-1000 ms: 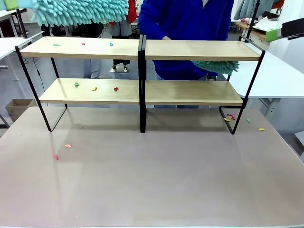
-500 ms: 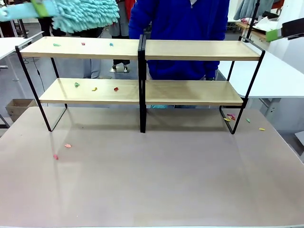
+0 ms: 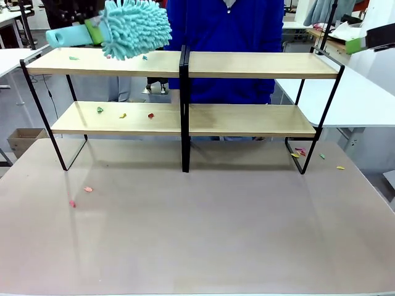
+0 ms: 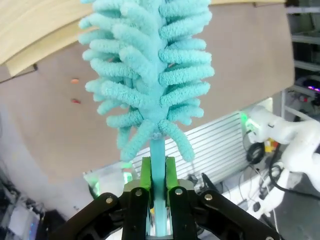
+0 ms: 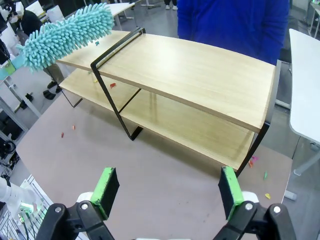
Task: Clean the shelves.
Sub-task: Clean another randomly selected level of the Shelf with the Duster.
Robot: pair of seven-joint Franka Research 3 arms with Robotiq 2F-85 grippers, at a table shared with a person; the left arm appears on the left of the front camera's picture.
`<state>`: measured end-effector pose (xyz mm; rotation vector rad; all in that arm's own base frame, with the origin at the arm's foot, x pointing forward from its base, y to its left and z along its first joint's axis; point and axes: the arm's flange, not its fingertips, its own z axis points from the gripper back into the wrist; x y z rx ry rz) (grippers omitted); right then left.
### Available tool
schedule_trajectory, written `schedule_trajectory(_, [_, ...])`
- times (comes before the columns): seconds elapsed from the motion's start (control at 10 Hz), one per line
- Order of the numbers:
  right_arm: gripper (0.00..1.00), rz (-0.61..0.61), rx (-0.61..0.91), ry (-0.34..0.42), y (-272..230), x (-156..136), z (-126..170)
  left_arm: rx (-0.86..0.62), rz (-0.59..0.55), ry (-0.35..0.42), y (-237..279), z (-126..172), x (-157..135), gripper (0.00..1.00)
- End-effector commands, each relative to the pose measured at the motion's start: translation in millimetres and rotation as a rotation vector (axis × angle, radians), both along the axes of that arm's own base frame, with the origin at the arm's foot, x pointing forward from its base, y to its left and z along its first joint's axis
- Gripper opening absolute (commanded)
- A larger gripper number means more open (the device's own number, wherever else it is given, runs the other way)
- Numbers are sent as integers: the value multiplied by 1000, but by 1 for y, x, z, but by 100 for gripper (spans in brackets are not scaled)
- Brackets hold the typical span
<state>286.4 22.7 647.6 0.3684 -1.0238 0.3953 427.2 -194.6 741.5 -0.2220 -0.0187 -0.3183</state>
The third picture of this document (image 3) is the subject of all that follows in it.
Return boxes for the grey jacket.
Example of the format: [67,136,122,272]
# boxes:
[303,0,370,28]

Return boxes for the black stand pole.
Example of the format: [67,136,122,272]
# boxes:
[11,0,37,51]

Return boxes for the light grey trouser legs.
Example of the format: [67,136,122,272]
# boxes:
[107,76,133,103]

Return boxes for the white crumpled paper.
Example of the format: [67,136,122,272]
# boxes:
[327,20,370,43]

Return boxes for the teal chenille duster with handle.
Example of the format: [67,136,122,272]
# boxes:
[45,0,173,62]

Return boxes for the wooden shelf unit black frame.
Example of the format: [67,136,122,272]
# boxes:
[20,41,187,173]
[180,45,346,175]

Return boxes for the bystander in black clothes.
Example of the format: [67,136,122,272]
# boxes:
[39,0,75,31]

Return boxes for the black tripod pole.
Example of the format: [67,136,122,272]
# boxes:
[318,0,338,54]

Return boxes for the white side table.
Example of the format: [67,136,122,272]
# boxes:
[273,65,395,155]
[0,43,59,107]

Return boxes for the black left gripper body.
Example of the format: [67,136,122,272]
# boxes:
[61,0,106,25]

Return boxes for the white background desk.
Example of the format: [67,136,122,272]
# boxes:
[282,20,311,53]

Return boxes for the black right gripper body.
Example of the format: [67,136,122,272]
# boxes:
[365,26,395,52]

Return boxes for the person in blue sweater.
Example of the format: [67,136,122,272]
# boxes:
[164,0,285,142]

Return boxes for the black hanging cable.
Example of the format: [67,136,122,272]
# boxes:
[42,75,60,125]

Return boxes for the cardboard box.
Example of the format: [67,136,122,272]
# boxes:
[6,128,50,160]

